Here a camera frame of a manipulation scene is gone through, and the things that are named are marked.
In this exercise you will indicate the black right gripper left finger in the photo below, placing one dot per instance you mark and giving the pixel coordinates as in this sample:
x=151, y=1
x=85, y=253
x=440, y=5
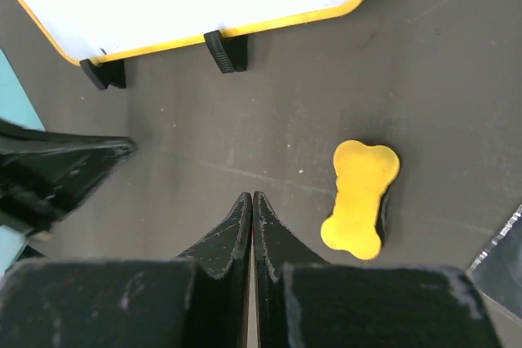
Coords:
x=197, y=299

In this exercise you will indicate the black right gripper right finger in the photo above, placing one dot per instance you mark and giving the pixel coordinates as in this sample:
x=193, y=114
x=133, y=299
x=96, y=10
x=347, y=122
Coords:
x=305, y=301

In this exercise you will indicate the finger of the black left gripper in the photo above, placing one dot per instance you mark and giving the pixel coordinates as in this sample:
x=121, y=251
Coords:
x=45, y=176

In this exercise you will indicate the yellow black whiteboard eraser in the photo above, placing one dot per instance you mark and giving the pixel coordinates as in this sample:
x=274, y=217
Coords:
x=363, y=175

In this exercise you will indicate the black whiteboard marker clip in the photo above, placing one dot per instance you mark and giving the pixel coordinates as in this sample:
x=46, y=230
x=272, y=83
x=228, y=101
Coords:
x=106, y=74

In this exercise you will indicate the teal cutting board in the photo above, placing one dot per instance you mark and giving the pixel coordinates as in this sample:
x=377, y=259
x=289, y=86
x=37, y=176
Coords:
x=16, y=108

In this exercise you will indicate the black foil sheet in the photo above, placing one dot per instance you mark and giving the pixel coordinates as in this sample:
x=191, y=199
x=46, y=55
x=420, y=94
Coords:
x=496, y=269

